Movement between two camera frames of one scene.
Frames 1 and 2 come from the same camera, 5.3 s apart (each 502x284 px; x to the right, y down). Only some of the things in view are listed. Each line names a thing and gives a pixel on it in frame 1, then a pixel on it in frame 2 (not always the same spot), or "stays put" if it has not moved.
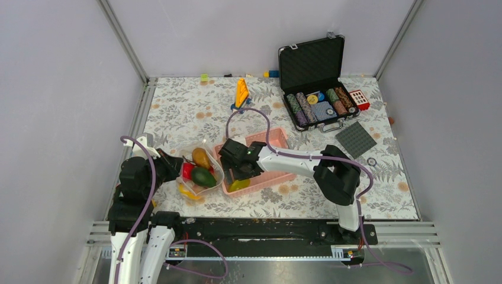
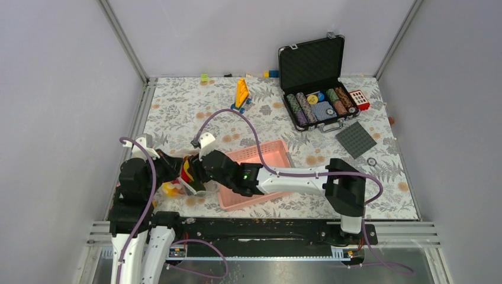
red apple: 187,170 stays put
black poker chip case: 309,74 stays put
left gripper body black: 165,170 stays put
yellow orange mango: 189,194 → 170,191
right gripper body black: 239,173 → 202,176
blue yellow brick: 271,73 stays put
